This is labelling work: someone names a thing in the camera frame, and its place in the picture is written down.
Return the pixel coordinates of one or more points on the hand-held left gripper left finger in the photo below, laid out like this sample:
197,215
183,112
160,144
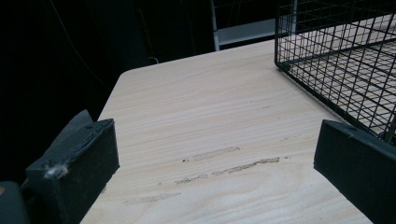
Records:
76,161

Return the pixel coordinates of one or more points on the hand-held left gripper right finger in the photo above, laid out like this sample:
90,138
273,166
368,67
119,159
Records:
361,165

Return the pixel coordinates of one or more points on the white metal stand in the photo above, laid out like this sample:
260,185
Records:
241,31

